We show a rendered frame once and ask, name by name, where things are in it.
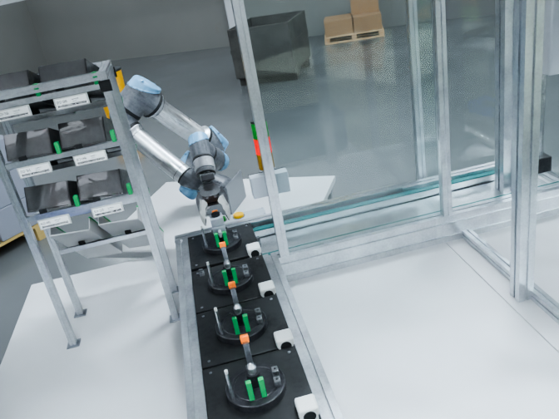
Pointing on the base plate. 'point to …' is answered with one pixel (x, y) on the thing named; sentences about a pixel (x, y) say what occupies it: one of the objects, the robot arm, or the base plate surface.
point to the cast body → (217, 223)
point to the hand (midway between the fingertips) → (216, 219)
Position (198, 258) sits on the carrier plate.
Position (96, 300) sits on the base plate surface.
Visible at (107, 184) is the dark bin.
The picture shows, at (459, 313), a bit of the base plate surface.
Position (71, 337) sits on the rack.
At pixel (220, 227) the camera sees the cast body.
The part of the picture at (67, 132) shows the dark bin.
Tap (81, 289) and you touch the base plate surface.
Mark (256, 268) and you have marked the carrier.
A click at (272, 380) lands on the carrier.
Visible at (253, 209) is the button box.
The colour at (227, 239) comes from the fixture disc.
